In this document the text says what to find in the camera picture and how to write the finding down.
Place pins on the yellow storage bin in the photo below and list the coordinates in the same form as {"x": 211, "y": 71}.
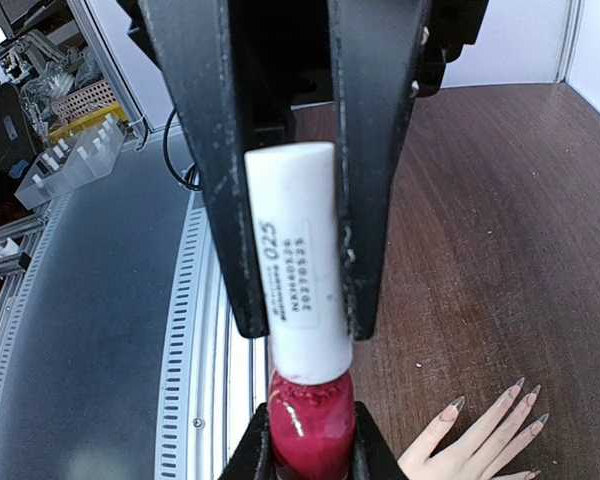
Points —
{"x": 86, "y": 122}

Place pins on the right aluminium corner post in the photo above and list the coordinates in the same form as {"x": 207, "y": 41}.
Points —
{"x": 570, "y": 35}

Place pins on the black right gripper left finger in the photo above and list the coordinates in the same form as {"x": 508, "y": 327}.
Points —
{"x": 253, "y": 457}

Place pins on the clear plastic organiser box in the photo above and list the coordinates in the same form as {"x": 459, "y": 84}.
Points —
{"x": 72, "y": 163}

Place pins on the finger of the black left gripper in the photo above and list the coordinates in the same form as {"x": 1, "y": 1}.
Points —
{"x": 205, "y": 175}

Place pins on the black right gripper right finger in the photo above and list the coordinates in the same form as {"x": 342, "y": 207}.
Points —
{"x": 372, "y": 458}

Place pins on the white nail polish cap brush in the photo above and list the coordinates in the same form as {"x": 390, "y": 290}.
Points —
{"x": 292, "y": 197}

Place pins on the red nail polish bottle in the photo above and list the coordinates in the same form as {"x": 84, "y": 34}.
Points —
{"x": 312, "y": 428}

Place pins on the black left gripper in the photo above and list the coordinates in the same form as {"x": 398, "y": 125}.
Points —
{"x": 372, "y": 59}

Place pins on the pale hand with long nails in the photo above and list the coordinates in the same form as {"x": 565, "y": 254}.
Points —
{"x": 491, "y": 443}

